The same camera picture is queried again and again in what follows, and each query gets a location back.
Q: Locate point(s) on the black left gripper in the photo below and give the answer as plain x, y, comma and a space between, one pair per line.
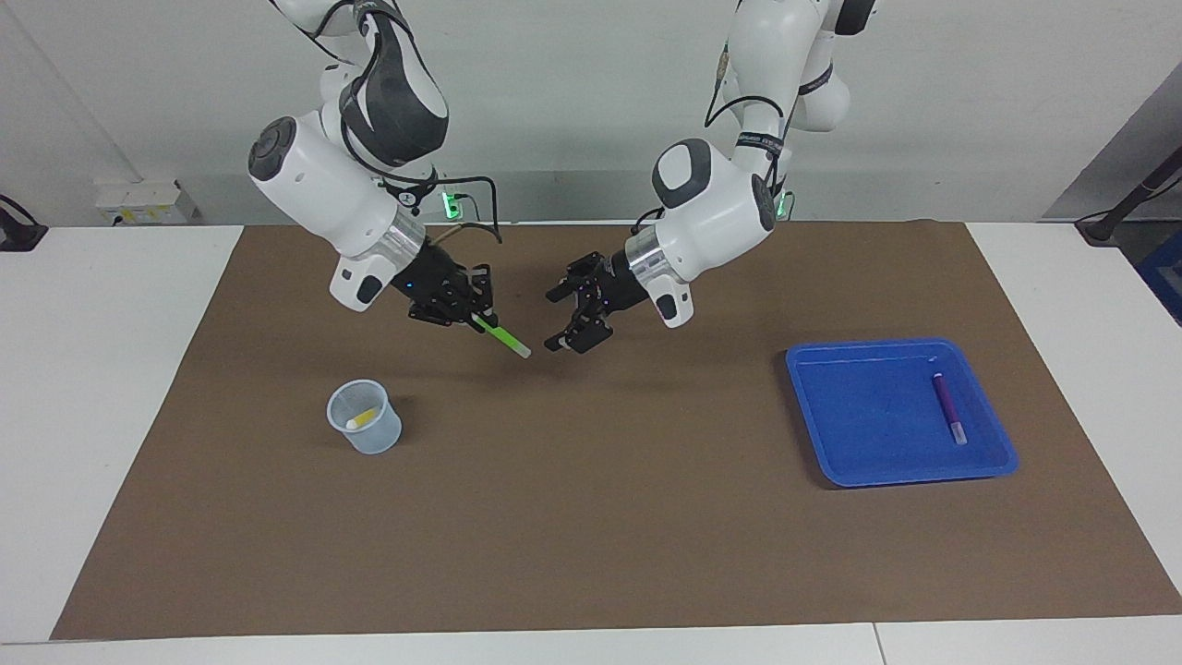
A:
621, 284

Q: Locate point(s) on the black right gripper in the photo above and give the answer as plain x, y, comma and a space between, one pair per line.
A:
434, 282

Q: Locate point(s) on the green highlighter pen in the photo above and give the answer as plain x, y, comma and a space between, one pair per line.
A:
503, 337

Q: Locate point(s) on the yellow highlighter pen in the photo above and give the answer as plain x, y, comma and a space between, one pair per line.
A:
365, 418

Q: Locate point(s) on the purple highlighter pen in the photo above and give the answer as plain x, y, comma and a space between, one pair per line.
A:
947, 406

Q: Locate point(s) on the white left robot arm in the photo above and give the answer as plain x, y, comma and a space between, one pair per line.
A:
711, 212

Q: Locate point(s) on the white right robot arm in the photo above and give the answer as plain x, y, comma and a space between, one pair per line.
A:
323, 194

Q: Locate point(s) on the clear plastic measuring cup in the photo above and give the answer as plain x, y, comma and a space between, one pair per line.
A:
374, 441

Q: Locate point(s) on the brown table mat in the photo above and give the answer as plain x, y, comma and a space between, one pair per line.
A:
591, 480

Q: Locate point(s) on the blue plastic tray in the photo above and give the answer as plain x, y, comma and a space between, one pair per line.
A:
868, 443

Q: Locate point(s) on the white power strip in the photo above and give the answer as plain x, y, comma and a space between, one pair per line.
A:
138, 203

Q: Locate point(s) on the black stand pole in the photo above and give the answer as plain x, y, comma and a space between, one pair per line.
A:
1122, 208

